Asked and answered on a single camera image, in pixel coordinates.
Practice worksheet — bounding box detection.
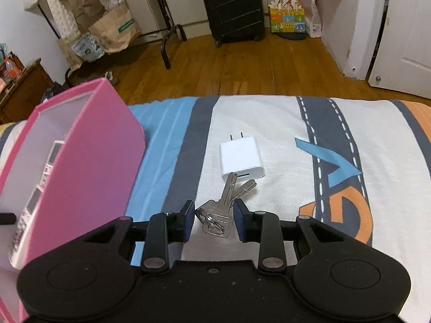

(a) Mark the white air conditioner remote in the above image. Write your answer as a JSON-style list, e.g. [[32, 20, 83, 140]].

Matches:
[[7, 184, 46, 271]]

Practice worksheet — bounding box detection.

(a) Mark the silver key bunch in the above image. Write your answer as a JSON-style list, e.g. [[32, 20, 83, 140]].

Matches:
[[195, 172, 256, 238]]

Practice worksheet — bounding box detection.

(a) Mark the pink storage box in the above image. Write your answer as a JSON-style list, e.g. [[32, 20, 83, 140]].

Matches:
[[0, 76, 147, 323]]

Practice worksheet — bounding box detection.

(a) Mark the wooden nightstand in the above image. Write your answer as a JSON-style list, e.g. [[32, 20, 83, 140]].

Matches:
[[0, 52, 54, 124]]

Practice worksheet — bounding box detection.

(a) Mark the striped patterned bed sheet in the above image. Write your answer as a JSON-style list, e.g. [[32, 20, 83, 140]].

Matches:
[[0, 95, 431, 323]]

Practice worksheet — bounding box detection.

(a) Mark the white printed plastic bag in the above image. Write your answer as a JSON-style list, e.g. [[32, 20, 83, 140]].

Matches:
[[71, 32, 105, 62]]

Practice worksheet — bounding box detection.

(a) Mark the black clothes rack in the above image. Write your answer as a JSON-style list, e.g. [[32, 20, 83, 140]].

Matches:
[[157, 0, 188, 70]]

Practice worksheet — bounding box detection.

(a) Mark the brown paper bag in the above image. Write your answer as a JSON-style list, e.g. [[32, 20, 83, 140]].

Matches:
[[88, 4, 141, 54]]

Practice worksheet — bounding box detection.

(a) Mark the colourful gift bag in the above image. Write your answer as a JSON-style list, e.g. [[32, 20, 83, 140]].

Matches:
[[268, 0, 306, 40]]

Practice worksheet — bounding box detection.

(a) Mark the black suitcase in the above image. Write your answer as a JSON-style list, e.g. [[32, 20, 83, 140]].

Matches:
[[203, 0, 265, 47]]

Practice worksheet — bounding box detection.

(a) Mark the white door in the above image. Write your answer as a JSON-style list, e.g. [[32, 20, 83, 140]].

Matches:
[[368, 0, 431, 99]]

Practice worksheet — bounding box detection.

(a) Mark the white USB wall charger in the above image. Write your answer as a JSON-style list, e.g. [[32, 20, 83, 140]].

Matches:
[[219, 136, 265, 182]]

